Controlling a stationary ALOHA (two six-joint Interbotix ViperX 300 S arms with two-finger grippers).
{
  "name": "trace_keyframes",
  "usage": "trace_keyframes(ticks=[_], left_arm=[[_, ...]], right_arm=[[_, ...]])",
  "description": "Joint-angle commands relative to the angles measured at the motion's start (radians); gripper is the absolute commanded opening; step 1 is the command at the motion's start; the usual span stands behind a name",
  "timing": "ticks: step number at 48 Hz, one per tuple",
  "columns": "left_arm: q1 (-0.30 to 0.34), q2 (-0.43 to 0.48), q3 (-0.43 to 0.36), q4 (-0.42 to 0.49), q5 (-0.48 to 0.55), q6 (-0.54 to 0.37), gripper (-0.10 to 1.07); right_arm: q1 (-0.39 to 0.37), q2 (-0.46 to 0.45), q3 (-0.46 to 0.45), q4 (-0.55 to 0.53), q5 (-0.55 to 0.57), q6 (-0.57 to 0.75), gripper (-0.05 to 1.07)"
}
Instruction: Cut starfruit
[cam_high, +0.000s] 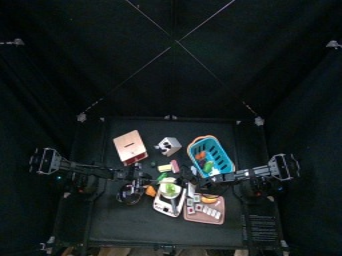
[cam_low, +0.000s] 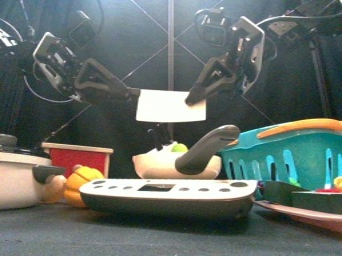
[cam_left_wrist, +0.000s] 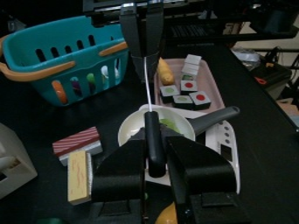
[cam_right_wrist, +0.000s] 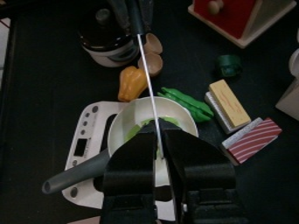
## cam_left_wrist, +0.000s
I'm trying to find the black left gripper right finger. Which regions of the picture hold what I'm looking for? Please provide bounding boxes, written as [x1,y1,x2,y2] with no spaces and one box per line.
[161,125,253,224]

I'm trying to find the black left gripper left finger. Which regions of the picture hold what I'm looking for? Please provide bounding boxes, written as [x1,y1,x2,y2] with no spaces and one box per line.
[90,127,147,224]

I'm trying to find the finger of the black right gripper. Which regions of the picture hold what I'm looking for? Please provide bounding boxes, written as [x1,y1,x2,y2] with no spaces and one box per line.
[118,3,147,83]
[146,1,166,84]

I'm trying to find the toy knife black handle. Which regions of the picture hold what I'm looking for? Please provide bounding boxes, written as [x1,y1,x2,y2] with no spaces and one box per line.
[143,56,170,179]

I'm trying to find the green toy starfruit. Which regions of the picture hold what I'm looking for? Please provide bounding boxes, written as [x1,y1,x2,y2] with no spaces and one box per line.
[159,117,183,135]

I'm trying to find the yellow egg nigiri toy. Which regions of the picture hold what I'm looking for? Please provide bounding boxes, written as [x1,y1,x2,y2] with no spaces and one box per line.
[67,150,95,207]

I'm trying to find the white toy sushi block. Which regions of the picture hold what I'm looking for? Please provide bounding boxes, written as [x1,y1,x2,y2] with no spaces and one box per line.
[183,53,203,67]
[182,63,202,78]

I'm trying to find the yellow toy corn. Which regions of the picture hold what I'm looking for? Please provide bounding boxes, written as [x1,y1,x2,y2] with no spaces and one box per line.
[157,56,177,86]

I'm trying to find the white toy food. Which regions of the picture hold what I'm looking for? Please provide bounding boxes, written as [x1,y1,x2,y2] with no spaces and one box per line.
[100,65,111,90]

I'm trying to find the red striped nigiri toy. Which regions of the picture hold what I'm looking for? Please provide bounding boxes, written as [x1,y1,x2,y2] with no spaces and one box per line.
[51,126,106,167]

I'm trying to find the yellow toy fruit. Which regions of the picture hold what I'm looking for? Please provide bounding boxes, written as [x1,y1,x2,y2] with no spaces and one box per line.
[154,202,179,224]

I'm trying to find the green toy food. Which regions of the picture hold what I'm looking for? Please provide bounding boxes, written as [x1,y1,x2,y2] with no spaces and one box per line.
[86,73,98,92]

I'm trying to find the sushi roll red centre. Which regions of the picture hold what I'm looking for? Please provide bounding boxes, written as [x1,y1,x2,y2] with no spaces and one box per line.
[179,80,199,95]
[189,90,213,111]

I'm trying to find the sushi roll green centre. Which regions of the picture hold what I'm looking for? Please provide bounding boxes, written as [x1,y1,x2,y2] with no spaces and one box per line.
[159,84,182,103]
[173,94,195,110]

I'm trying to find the pink plastic tray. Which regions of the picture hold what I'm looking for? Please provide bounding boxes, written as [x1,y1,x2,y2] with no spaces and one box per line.
[154,58,227,113]

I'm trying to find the purple toy food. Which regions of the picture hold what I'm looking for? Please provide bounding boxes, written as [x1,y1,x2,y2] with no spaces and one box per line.
[70,76,84,97]

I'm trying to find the grey bundle of gear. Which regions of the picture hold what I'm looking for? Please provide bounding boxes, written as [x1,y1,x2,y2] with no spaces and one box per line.
[233,47,262,72]

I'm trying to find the orange toy food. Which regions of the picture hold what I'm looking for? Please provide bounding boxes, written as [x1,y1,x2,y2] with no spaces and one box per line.
[51,80,70,106]

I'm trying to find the white toy appliance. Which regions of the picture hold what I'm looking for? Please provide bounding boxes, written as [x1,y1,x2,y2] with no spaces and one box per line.
[0,122,40,201]

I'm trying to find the dark teal chair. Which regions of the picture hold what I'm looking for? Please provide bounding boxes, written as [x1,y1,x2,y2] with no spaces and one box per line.
[250,4,299,37]

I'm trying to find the black box orange mark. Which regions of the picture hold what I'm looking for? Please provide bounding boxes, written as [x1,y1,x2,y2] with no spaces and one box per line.
[250,61,293,100]

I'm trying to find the cream toy pan grey handle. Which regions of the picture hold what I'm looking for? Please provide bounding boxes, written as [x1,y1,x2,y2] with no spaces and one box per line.
[116,105,242,151]

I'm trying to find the black frame rail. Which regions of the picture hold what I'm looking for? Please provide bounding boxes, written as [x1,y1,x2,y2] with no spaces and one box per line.
[163,31,299,46]

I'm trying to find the teal basket orange handles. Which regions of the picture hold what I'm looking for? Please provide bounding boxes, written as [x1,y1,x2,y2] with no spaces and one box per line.
[0,15,131,108]

